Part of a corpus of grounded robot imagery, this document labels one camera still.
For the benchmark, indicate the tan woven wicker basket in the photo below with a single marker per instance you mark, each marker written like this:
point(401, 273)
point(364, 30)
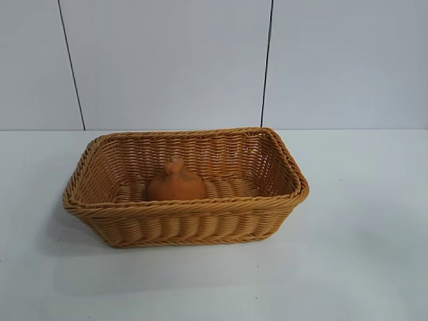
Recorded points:
point(167, 224)

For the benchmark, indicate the orange knobbed citrus fruit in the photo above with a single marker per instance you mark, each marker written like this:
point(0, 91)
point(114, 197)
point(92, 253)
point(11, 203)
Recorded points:
point(177, 187)

